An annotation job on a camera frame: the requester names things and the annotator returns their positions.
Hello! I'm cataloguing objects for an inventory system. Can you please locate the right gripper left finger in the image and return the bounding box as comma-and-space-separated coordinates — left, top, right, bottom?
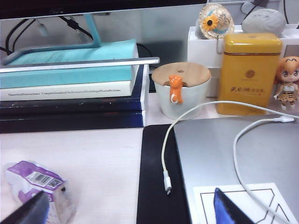
0, 190, 50, 224

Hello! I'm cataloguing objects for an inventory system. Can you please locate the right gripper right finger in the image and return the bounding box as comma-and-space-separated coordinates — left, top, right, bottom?
213, 187, 256, 224

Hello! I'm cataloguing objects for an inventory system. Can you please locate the purple tissue packet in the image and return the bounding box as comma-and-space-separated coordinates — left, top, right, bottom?
5, 160, 78, 224

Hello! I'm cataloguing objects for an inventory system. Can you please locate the white lined paper sheet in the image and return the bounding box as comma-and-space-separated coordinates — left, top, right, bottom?
192, 182, 299, 224

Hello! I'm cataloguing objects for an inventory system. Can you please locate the silver laptop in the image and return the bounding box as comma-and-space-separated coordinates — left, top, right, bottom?
173, 115, 299, 224

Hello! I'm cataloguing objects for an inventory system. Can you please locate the black desk mat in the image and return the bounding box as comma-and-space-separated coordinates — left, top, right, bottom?
136, 123, 195, 224

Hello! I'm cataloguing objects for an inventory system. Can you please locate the white mug wooden lid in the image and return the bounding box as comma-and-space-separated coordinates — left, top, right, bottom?
151, 62, 212, 120

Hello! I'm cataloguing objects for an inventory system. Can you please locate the yellow tin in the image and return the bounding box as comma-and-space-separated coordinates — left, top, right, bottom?
215, 33, 284, 116

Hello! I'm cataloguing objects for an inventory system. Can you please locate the orange cat figurine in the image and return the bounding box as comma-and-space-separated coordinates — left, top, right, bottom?
168, 74, 184, 105

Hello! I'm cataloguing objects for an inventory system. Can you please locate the teal book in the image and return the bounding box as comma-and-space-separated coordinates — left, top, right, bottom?
0, 39, 138, 90

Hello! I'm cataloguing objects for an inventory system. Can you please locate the anime girl figurine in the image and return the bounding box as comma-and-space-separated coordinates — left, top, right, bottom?
272, 55, 299, 111

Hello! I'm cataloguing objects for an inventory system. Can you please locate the white storage box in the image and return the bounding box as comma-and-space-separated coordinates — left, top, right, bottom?
187, 23, 299, 98

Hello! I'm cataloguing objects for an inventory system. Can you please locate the small hanging tag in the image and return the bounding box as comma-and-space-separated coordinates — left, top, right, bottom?
34, 18, 50, 37

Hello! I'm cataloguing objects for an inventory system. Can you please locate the sunflower plush ornament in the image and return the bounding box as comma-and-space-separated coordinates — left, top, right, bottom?
195, 2, 235, 55

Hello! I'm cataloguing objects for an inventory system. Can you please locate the teal silver monitor stand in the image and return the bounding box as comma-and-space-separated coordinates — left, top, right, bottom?
0, 13, 161, 74

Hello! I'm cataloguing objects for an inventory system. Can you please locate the large black AOC monitor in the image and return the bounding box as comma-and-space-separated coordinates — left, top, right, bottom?
0, 0, 207, 21

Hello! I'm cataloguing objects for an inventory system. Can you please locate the white charging cable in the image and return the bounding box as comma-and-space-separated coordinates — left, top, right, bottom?
161, 100, 285, 196
233, 116, 299, 224

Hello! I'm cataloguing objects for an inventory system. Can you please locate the black looped cable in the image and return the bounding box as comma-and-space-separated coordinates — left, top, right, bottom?
5, 18, 34, 56

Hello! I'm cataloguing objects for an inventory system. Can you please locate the black monitor power cable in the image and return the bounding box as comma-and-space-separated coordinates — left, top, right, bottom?
57, 14, 94, 40

